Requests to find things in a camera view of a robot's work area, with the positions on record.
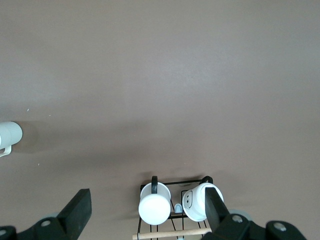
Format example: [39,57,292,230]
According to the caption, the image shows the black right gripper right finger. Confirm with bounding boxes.
[202,187,307,240]

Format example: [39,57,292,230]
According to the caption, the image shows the white mug with face print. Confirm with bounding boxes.
[181,175,225,223]

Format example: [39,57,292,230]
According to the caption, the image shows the plain white mug black handle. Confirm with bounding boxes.
[138,175,172,226]

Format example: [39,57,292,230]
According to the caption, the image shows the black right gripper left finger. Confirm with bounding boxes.
[0,188,93,240]

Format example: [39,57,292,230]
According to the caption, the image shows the black wire rack wooden bar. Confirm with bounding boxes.
[132,178,212,240]

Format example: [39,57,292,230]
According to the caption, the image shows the pale white cup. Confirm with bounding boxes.
[0,121,24,158]

